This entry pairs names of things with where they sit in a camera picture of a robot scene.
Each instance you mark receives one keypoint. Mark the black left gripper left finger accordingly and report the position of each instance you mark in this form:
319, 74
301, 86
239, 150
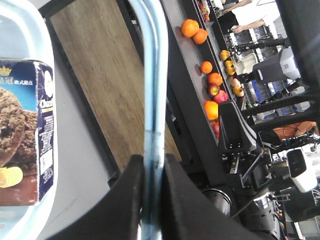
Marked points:
117, 215

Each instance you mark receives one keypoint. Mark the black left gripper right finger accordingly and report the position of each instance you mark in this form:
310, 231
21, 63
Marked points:
186, 214

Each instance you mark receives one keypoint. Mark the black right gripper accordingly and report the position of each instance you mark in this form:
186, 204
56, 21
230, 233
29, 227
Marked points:
245, 161

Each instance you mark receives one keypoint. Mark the light blue plastic basket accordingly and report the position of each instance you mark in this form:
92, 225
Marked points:
31, 41

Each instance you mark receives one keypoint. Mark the blue chocolate cookie box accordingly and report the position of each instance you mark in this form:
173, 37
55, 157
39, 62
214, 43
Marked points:
26, 131

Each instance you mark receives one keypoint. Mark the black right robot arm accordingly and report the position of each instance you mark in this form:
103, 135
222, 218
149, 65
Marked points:
280, 199

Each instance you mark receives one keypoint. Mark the orange fruit lower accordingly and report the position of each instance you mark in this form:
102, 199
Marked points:
200, 37

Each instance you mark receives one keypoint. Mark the orange fruit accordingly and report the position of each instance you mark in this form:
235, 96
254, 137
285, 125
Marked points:
189, 28
200, 37

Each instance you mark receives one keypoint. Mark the orange fruit upper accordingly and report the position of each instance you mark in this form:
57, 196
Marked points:
189, 28

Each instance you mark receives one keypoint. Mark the black wooden produce stand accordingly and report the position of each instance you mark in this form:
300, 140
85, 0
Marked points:
101, 47

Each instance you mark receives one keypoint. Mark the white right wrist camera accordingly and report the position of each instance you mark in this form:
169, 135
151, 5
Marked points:
301, 172

